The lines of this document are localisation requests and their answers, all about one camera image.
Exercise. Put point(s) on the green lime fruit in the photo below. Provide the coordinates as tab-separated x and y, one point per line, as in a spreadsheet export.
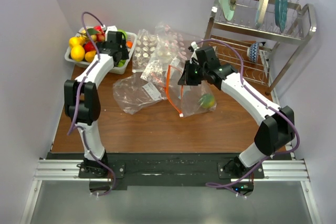
124	34

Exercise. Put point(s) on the blue white patterned bowl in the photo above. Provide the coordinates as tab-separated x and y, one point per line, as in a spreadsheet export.
253	52

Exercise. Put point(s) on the yellow lemon front left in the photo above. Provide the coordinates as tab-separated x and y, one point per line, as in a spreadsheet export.
77	53

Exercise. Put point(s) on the clear bag pink dots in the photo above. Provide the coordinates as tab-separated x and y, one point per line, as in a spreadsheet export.
171	50

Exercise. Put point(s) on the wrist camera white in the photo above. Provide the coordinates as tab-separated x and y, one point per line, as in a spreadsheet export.
111	28
192	49

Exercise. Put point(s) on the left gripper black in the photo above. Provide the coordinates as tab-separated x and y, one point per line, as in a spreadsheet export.
123	49

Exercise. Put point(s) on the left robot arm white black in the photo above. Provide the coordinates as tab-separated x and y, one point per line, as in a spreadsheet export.
82	104

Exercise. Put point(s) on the small orange tangerine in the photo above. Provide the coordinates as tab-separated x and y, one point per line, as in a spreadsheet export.
129	44

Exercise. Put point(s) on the red apple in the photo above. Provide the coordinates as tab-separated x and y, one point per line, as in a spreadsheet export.
89	46

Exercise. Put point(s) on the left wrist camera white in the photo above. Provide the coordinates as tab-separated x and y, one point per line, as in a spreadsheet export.
111	28

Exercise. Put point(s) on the red lychee bunch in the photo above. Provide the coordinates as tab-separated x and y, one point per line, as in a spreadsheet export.
97	34

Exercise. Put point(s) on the clear zip bag orange zipper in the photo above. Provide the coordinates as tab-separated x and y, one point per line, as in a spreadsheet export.
185	99

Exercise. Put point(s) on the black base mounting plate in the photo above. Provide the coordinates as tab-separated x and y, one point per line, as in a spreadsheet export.
159	169

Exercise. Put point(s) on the white cream plate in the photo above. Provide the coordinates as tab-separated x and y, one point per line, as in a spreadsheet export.
261	12

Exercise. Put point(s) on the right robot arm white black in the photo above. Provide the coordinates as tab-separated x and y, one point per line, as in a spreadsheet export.
276	124

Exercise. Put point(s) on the steel dish rack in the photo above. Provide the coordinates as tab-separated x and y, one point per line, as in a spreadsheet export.
302	27

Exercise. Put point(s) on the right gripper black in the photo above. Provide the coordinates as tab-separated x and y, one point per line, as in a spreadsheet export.
186	79

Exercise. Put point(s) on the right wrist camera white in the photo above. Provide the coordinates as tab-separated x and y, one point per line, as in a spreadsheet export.
192	49

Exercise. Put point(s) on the light green guava fruit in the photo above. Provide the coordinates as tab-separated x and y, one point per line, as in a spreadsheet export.
121	63

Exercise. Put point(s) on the crumpled clear zip bag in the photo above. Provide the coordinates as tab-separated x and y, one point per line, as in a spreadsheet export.
133	93

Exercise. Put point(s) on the teal blue plate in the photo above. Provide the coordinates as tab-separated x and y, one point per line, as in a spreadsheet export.
281	7

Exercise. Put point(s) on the green yellow mango fruit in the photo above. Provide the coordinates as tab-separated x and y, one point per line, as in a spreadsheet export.
207	101

